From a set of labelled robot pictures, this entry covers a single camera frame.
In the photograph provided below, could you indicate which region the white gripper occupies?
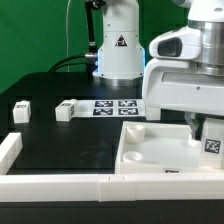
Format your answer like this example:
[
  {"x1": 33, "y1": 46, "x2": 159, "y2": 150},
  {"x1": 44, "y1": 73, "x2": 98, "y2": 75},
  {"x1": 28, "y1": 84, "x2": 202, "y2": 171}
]
[{"x1": 142, "y1": 26, "x2": 224, "y2": 140}]

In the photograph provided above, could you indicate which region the white square tabletop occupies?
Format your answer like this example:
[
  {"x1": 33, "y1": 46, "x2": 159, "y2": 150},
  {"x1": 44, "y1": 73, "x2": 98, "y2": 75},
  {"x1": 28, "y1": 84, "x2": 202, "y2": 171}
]
[{"x1": 114, "y1": 120, "x2": 224, "y2": 175}]

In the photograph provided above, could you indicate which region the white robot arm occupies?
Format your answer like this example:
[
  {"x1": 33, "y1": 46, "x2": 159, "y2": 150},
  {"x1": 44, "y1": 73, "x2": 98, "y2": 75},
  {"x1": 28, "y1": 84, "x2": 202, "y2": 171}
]
[{"x1": 85, "y1": 0, "x2": 224, "y2": 133}]

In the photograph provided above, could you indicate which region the white U-shaped fence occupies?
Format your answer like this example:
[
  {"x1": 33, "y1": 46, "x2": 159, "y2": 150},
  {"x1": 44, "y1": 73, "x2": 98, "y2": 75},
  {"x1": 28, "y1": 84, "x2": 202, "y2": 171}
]
[{"x1": 0, "y1": 133, "x2": 224, "y2": 202}]

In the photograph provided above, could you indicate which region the white marker base plate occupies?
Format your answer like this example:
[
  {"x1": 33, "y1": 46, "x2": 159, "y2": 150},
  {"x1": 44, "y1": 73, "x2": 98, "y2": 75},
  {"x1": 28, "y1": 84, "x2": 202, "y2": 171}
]
[{"x1": 73, "y1": 99, "x2": 146, "y2": 118}]

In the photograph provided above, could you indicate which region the black cable bundle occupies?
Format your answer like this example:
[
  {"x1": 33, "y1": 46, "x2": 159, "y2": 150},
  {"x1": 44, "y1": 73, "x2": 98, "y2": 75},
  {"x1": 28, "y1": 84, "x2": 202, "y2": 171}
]
[{"x1": 48, "y1": 53, "x2": 98, "y2": 73}]

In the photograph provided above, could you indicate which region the thin white cable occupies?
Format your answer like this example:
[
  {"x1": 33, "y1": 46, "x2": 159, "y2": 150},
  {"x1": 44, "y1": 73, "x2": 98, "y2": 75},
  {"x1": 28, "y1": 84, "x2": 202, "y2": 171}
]
[{"x1": 65, "y1": 0, "x2": 73, "y2": 73}]

